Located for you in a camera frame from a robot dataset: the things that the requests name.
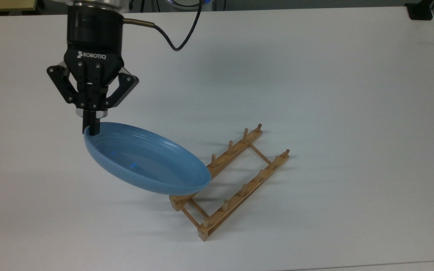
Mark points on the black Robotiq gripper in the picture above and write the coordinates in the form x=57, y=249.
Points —
x=94, y=41

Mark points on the blue round plate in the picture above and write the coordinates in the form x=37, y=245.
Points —
x=145, y=158

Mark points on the wooden plate rack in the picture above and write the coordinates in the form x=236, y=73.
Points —
x=239, y=198

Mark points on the light wooden board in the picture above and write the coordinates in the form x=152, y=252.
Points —
x=2, y=4

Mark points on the black table clamp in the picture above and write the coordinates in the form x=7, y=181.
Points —
x=420, y=10

